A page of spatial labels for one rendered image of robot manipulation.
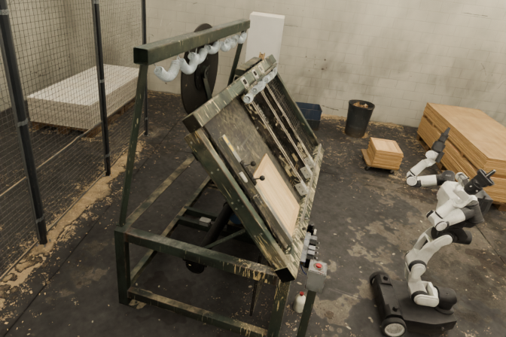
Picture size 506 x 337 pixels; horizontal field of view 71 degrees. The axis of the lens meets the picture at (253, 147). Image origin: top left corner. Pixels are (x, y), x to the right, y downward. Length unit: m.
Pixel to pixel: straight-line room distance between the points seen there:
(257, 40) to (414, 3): 3.28
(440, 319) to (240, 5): 6.32
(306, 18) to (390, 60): 1.95
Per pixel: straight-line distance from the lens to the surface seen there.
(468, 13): 8.46
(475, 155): 6.04
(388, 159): 6.05
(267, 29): 6.38
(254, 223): 2.40
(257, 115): 3.08
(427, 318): 3.72
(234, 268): 2.70
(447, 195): 3.09
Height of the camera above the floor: 2.65
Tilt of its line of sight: 26 degrees down
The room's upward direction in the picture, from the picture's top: 7 degrees clockwise
